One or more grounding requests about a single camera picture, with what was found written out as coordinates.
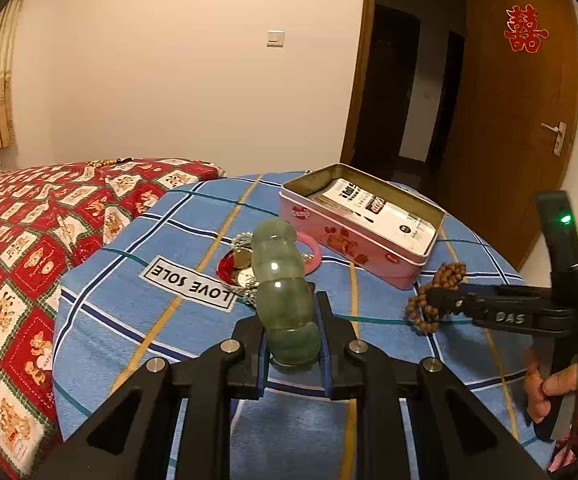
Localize brown wooden bead bracelet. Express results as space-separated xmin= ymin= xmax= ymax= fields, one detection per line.
xmin=405 ymin=260 xmax=469 ymax=336

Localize pink bangle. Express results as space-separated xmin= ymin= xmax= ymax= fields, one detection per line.
xmin=296 ymin=231 xmax=322 ymax=275

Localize green jade bead bracelet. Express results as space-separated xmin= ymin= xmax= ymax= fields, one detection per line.
xmin=250 ymin=216 xmax=323 ymax=369

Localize person's right hand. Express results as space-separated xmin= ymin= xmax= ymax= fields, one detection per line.
xmin=523 ymin=347 xmax=578 ymax=429

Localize pink tin box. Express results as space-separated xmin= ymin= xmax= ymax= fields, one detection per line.
xmin=279 ymin=164 xmax=446 ymax=290

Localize white printed paper leaflet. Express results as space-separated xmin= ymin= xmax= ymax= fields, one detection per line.
xmin=310 ymin=178 xmax=436 ymax=255

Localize blue plaid towel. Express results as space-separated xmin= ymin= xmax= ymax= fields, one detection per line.
xmin=54 ymin=174 xmax=552 ymax=479

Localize brown wooden door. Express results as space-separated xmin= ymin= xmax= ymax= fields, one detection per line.
xmin=434 ymin=0 xmax=578 ymax=269

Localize red patterned bed quilt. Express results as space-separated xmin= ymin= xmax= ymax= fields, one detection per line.
xmin=0 ymin=158 xmax=225 ymax=479

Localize red double happiness decal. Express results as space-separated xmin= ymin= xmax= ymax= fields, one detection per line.
xmin=504 ymin=3 xmax=549 ymax=54

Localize gold beads on bed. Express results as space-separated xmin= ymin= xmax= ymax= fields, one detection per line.
xmin=87 ymin=157 xmax=132 ymax=168

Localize silver door handle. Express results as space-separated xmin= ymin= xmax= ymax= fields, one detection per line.
xmin=540 ymin=122 xmax=568 ymax=156

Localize white wall switch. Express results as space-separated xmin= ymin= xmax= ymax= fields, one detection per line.
xmin=267 ymin=30 xmax=286 ymax=48

